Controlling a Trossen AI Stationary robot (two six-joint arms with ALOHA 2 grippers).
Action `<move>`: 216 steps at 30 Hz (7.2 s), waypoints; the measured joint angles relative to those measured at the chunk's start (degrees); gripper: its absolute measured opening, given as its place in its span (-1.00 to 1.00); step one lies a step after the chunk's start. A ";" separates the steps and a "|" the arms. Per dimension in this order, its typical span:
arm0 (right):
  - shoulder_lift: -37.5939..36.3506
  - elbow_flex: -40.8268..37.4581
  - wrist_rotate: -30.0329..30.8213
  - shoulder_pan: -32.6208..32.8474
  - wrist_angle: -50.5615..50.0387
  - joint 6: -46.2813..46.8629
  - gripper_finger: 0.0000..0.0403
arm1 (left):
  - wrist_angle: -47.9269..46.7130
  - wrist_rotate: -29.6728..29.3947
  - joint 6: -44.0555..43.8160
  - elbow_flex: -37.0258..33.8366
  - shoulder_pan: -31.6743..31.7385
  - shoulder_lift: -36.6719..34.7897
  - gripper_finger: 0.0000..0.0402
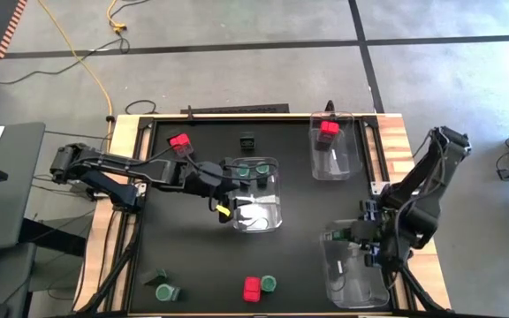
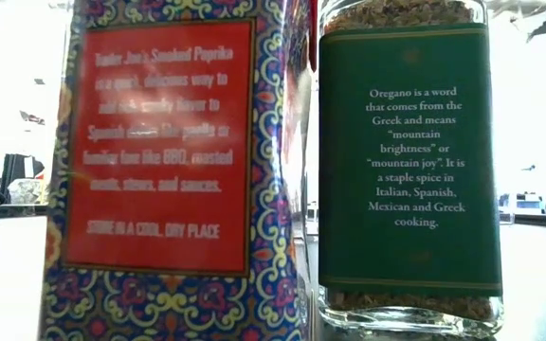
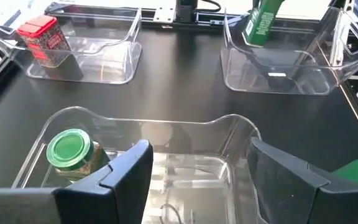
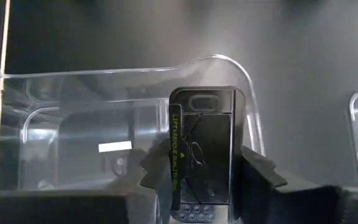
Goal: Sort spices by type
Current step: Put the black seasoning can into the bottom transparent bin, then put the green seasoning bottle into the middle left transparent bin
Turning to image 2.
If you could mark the red smoked paprika tin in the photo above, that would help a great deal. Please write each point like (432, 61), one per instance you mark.
(159, 142)

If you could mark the black chair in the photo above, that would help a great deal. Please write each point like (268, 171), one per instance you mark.
(14, 173)

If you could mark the grey crumpled bag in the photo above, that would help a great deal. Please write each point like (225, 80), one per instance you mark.
(26, 192)

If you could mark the oregano jar green lid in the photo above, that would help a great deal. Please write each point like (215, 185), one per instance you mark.
(410, 166)

